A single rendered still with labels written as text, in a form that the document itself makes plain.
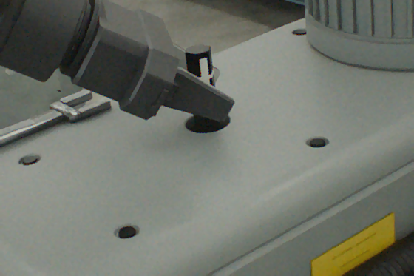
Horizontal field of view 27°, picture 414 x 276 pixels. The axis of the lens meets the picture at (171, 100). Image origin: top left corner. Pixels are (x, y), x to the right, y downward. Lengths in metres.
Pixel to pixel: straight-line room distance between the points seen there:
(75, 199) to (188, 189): 0.08
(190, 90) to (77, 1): 0.11
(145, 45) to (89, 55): 0.04
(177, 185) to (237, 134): 0.08
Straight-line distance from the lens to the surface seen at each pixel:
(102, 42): 0.63
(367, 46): 0.77
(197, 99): 0.67
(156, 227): 0.58
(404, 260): 0.68
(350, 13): 0.77
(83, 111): 0.75
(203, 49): 0.68
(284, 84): 0.76
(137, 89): 0.63
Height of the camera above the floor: 2.21
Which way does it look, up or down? 25 degrees down
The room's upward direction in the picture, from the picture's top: 8 degrees counter-clockwise
